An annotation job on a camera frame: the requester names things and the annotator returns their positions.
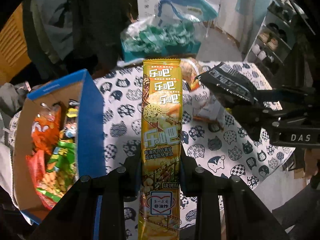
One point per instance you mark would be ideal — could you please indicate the hanging dark clothes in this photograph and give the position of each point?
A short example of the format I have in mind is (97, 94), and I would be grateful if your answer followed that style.
(64, 36)

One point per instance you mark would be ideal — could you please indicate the orange snack bag in box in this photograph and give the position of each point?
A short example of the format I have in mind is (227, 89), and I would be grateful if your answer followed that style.
(46, 127)

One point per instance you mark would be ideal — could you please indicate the cat pattern tablecloth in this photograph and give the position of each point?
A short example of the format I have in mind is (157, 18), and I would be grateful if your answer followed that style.
(141, 106)

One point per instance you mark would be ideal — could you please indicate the white orange snack bag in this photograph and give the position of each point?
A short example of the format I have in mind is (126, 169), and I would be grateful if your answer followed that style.
(209, 109)

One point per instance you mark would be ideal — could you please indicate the black yellow noodle snack bag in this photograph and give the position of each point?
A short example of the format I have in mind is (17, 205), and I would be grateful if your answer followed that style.
(70, 127)

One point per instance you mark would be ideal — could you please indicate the person right hand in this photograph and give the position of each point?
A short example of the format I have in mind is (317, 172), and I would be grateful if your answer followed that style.
(311, 158)

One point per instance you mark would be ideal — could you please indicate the blue white plastic bag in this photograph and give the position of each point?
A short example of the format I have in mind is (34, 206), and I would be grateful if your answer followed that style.
(194, 11)

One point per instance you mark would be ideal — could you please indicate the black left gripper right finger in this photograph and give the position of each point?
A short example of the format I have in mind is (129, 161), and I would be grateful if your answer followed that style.
(246, 217)

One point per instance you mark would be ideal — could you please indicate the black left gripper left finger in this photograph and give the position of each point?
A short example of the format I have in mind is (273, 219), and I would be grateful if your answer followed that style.
(94, 207)

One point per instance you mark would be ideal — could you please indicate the long yellow chip pack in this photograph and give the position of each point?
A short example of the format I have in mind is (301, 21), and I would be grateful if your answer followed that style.
(159, 208)

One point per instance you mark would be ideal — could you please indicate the teal box with green bags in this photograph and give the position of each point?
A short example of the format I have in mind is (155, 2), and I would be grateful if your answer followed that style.
(153, 38)

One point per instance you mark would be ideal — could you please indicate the orange chip snack bag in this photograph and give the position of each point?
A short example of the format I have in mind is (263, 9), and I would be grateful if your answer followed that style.
(190, 69)

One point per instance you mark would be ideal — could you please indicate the green snack bag in box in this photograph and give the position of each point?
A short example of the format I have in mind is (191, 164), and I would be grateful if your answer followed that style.
(60, 172)

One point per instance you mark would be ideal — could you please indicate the blue cardboard box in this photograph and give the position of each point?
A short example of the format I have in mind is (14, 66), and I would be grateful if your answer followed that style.
(89, 153)

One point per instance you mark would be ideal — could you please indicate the small black snack bag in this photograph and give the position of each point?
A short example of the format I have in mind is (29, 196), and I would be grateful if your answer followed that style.
(229, 86)

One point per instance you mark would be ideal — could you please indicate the shoe rack with shoes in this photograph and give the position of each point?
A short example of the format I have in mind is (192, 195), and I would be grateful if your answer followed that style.
(278, 33)

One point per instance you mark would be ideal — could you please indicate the grey cloth pile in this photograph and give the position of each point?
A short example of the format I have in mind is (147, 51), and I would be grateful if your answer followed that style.
(13, 97)

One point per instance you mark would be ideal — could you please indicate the wooden louvered door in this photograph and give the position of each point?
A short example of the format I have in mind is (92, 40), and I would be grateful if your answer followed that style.
(13, 47)

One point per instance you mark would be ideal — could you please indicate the red snack bag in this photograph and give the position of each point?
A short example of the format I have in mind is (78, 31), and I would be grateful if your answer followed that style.
(36, 167)

